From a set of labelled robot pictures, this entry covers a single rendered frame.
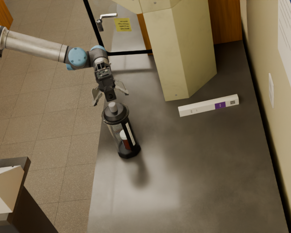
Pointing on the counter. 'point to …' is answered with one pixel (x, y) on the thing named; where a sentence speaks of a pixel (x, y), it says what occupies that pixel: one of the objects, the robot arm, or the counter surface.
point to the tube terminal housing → (180, 45)
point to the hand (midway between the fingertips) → (111, 101)
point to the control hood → (130, 5)
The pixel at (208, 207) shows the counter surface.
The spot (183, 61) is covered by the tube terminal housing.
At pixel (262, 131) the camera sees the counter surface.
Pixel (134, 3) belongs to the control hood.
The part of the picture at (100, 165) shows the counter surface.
